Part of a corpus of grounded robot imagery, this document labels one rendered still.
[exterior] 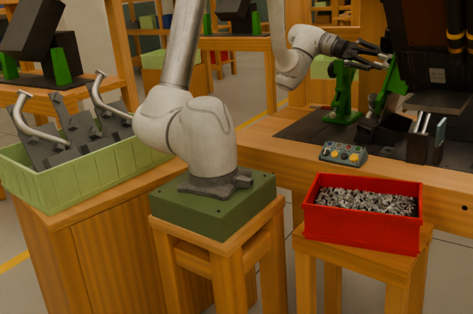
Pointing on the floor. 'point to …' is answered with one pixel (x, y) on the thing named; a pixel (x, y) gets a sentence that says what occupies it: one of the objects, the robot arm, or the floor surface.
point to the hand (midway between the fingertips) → (385, 63)
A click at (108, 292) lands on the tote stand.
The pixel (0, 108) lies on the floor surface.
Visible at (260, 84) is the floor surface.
